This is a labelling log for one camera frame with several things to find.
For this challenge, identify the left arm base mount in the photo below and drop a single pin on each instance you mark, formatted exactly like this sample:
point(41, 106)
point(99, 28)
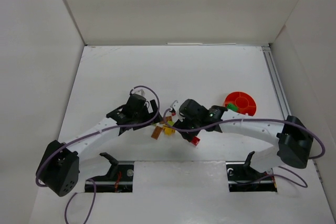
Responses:
point(117, 179)

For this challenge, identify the orange divided round container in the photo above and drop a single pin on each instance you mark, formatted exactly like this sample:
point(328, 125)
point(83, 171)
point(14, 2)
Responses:
point(243, 101)

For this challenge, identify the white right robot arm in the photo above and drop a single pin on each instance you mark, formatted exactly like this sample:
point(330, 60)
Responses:
point(290, 140)

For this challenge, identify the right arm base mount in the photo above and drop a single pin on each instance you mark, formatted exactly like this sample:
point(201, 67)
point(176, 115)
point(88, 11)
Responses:
point(242, 178)

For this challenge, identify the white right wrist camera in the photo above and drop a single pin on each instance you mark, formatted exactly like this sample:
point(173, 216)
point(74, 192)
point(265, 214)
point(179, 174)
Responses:
point(174, 106)

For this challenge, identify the brown lego plate lower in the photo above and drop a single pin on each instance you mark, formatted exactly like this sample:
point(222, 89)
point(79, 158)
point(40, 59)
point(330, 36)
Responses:
point(156, 133)

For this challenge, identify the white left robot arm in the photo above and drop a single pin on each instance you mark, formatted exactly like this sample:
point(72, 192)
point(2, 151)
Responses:
point(60, 165)

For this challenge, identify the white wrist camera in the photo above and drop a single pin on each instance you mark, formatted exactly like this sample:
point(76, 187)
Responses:
point(174, 106)
point(140, 92)

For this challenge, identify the yellow striped lego piece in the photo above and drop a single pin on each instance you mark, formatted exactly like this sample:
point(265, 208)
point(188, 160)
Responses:
point(168, 131)

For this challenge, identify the green large lego brick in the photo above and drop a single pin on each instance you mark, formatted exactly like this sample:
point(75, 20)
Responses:
point(232, 107)

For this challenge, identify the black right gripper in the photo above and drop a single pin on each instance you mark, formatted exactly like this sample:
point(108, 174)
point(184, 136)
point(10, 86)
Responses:
point(184, 126)

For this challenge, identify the red lego plate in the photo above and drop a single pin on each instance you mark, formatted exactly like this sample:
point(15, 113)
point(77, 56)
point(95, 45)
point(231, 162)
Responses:
point(195, 141)

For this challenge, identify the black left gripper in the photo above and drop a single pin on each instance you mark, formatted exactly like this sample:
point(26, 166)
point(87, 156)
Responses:
point(150, 112)

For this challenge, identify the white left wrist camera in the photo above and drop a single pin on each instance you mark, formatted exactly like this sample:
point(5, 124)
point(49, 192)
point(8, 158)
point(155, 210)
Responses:
point(140, 92)

